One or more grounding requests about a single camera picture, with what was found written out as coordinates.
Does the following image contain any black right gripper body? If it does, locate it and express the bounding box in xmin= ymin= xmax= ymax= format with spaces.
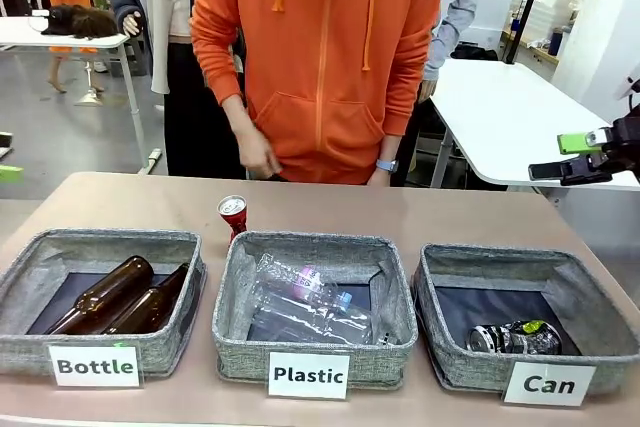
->
xmin=601 ymin=105 xmax=640 ymax=182

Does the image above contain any brown glass bottle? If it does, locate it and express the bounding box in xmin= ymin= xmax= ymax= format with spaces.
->
xmin=101 ymin=262 xmax=192 ymax=336
xmin=46 ymin=255 xmax=156 ymax=336

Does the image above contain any crushed black can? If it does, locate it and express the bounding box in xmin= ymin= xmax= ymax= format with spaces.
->
xmin=466 ymin=318 xmax=564 ymax=357

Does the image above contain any clear crushed plastic bottle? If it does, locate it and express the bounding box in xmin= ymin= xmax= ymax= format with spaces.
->
xmin=248 ymin=296 xmax=377 ymax=347

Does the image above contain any clear bottle purple label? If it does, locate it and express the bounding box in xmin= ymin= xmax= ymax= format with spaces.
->
xmin=252 ymin=252 xmax=352 ymax=314

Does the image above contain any person's left forearm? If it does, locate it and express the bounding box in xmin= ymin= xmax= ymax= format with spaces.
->
xmin=373 ymin=132 xmax=402 ymax=163

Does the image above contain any person's right forearm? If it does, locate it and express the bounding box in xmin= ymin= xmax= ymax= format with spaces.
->
xmin=221 ymin=94 xmax=262 ymax=144

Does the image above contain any grey fabric basket bottle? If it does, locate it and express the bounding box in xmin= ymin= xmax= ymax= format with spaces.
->
xmin=0 ymin=228 xmax=208 ymax=377

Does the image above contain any white Can label card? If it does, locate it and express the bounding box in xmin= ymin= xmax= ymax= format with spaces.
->
xmin=502 ymin=361 xmax=598 ymax=407

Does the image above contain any grey fabric basket can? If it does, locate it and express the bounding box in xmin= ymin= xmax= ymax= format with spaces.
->
xmin=411 ymin=242 xmax=640 ymax=396

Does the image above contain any red drink can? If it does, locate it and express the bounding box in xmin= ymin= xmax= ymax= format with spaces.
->
xmin=217 ymin=194 xmax=249 ymax=244

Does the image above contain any grey fabric basket plastic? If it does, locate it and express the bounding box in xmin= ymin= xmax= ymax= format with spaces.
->
xmin=211 ymin=230 xmax=419 ymax=391

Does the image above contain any bystander's pale hand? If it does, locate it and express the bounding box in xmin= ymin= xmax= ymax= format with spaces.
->
xmin=121 ymin=10 xmax=144 ymax=39

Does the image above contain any person's left hand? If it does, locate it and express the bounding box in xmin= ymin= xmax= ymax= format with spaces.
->
xmin=367 ymin=169 xmax=397 ymax=188

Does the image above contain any person's right hand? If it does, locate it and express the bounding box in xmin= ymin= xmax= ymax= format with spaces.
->
xmin=239 ymin=125 xmax=282 ymax=180

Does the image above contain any large white table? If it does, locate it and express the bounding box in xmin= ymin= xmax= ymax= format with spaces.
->
xmin=427 ymin=57 xmax=640 ymax=192

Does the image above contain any silver stand base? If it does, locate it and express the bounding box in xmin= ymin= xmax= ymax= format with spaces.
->
xmin=74 ymin=61 xmax=107 ymax=108

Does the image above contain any white table with legs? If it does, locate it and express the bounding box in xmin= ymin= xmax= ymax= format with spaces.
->
xmin=0 ymin=15 xmax=164 ymax=169

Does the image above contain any black furry item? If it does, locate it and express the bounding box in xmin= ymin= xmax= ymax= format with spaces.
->
xmin=40 ymin=3 xmax=120 ymax=41

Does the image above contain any black pole stand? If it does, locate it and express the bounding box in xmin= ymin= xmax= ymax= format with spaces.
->
xmin=503 ymin=0 xmax=553 ymax=66

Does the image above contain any white box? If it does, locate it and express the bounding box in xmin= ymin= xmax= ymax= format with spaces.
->
xmin=462 ymin=0 xmax=517 ymax=49

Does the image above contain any bystander in navy coat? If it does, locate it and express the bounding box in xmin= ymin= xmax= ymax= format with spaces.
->
xmin=104 ymin=0 xmax=249 ymax=179

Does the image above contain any white Bottle label card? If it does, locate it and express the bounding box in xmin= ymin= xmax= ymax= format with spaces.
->
xmin=48 ymin=344 xmax=142 ymax=389

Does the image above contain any person in orange hoodie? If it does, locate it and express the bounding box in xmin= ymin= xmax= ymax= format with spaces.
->
xmin=190 ymin=0 xmax=443 ymax=186

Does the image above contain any white Plastic label card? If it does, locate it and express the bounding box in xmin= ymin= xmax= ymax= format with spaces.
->
xmin=267 ymin=351 xmax=351 ymax=400

